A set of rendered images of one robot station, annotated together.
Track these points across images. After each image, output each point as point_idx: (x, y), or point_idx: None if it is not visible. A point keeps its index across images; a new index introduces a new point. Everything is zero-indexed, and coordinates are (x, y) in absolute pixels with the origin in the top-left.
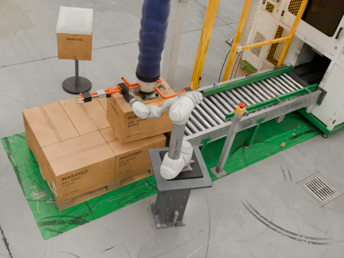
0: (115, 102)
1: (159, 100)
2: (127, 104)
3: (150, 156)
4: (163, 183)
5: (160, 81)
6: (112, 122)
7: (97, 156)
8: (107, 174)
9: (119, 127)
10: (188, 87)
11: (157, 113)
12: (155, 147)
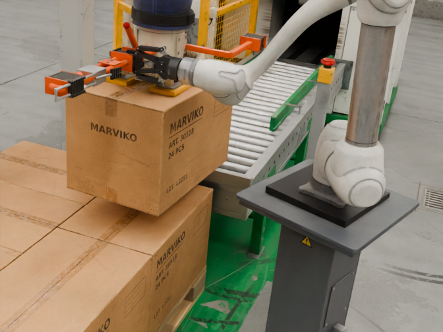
0: (117, 105)
1: None
2: (148, 98)
3: (256, 203)
4: (343, 234)
5: None
6: (103, 179)
7: (111, 274)
8: (139, 323)
9: (140, 172)
10: (249, 33)
11: (252, 79)
12: (201, 219)
